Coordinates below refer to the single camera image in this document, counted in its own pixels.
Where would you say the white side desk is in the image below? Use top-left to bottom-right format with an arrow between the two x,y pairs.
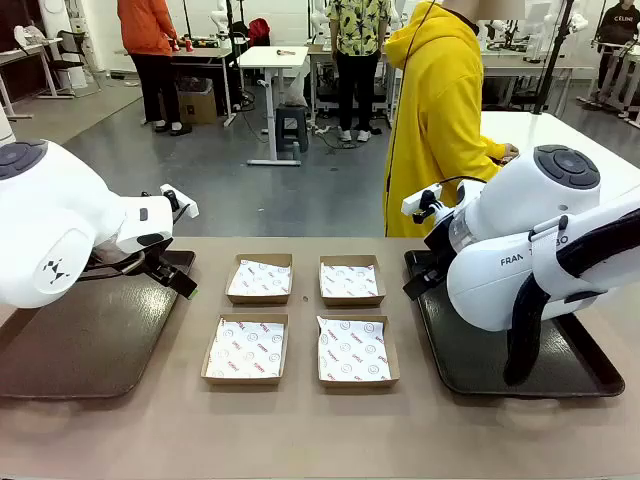
0,37 -> 64,121

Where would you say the black serving tray with handles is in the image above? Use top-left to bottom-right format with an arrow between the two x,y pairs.
402,249 -> 626,399

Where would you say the dark brown serving tray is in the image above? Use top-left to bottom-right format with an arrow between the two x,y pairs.
0,249 -> 197,400

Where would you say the person in black shirt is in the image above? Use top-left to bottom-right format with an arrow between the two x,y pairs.
591,0 -> 640,119

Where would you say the black office chair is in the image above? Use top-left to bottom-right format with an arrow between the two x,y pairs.
49,29 -> 101,99

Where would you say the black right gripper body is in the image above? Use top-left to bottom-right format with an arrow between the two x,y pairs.
423,234 -> 454,281

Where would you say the white standing desk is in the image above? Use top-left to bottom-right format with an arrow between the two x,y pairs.
236,45 -> 311,167

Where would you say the clear plastic bag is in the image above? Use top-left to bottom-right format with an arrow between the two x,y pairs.
285,64 -> 309,109

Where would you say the large white table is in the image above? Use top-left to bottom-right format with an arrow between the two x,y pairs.
479,110 -> 640,211

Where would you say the red jacket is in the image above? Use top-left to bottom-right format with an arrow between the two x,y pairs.
248,17 -> 271,49

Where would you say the person in yellow hoodie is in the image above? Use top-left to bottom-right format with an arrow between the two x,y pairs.
382,0 -> 521,239

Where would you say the person's right forearm yellow sleeve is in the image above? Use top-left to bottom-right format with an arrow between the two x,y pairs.
464,127 -> 506,174

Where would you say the brown cardboard shipping box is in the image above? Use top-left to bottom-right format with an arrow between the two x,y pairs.
177,87 -> 219,125

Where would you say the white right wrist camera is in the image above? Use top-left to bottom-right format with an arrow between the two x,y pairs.
401,183 -> 446,224

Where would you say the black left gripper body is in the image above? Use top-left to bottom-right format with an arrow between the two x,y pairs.
128,249 -> 176,281

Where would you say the brown cardboard food box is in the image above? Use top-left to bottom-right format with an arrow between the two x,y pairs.
315,313 -> 401,390
200,313 -> 290,387
224,253 -> 294,306
318,254 -> 388,308

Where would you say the person in yellow printed shirt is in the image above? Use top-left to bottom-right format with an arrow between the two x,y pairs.
325,0 -> 390,143

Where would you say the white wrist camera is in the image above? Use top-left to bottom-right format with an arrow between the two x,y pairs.
159,183 -> 200,219
401,183 -> 446,224

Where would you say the person in orange top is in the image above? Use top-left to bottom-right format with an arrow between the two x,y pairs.
116,0 -> 194,136

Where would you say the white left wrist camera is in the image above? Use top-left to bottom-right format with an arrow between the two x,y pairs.
159,183 -> 200,219

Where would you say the black stand pole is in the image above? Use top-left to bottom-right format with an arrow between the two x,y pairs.
530,0 -> 576,117

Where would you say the grey plastic stool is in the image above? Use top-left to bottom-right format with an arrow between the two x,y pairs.
274,103 -> 310,154

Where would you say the white ribbed cylinder appliance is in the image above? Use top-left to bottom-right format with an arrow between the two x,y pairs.
0,102 -> 15,144

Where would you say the grey background work table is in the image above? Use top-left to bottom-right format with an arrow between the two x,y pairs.
169,42 -> 239,129

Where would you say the black sleeved arm cable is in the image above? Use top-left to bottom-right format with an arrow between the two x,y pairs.
502,207 -> 640,386

